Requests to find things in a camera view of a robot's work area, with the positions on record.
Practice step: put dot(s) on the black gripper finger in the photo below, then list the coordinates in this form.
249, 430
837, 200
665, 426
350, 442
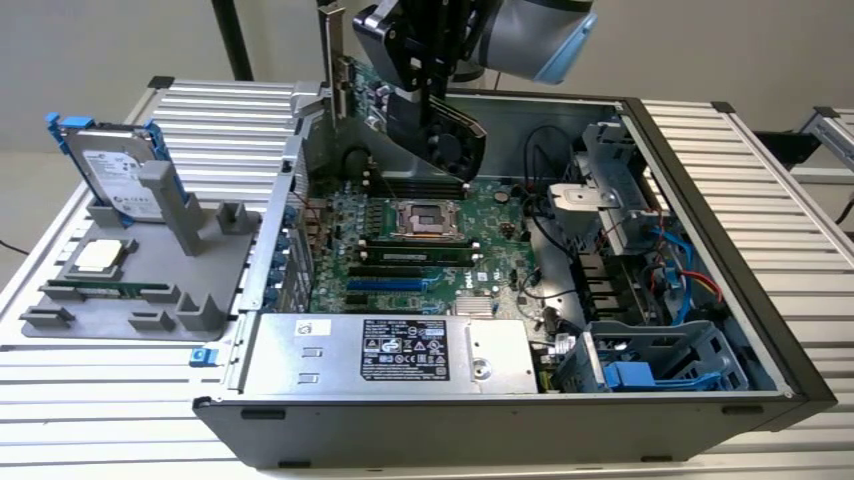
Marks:
441, 40
381, 40

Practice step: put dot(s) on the green graphics card black fan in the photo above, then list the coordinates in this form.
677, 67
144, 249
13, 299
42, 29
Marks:
461, 145

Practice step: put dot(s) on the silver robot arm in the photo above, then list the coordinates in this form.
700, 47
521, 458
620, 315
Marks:
535, 35

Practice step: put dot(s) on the black stand pole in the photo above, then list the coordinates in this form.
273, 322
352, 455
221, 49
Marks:
234, 40

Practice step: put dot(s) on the round coin battery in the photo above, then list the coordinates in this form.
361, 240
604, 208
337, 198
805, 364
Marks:
502, 195

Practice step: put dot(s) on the metal CPU socket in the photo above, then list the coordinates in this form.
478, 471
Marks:
428, 220

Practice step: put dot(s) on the blue slot retainer clip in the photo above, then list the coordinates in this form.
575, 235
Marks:
292, 216
270, 301
274, 289
284, 243
280, 260

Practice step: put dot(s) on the green motherboard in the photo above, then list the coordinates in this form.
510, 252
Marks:
494, 235

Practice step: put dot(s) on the black expansion slot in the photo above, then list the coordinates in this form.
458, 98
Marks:
388, 271

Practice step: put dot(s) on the hard disk in blue carrier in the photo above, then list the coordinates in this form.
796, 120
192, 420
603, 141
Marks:
110, 170

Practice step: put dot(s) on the blue expansion slot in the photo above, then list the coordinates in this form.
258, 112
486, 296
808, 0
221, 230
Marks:
384, 285

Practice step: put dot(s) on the silver finned heatsink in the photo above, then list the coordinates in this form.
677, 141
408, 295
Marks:
477, 302

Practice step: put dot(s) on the grey parts rack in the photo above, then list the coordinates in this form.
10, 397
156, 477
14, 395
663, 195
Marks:
154, 280

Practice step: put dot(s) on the silver CPU chip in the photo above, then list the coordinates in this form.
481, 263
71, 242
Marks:
101, 257

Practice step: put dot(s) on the silver power supply unit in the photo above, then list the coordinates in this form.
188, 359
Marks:
334, 365

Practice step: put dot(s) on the blue case latch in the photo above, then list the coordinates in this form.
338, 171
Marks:
202, 356

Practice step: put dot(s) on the grey disk bay cage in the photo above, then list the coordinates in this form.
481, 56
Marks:
695, 345

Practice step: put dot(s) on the blue disk bay latch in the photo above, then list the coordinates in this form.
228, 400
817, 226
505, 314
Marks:
628, 375

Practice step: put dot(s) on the black open PC case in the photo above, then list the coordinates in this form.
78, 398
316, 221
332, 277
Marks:
468, 435

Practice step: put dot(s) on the silver metal drive bracket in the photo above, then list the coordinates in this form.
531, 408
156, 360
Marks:
601, 165

